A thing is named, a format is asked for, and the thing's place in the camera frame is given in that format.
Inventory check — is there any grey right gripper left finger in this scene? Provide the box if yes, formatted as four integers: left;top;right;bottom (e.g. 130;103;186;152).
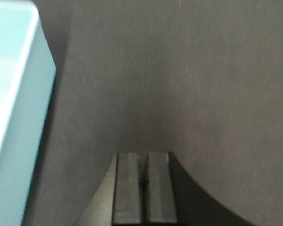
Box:
112;153;142;224

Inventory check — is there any light blue plastic bin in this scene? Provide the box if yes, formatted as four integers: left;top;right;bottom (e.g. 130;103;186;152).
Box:
0;0;56;226

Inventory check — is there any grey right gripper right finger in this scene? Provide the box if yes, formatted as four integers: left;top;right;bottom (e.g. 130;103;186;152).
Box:
144;152;177;223

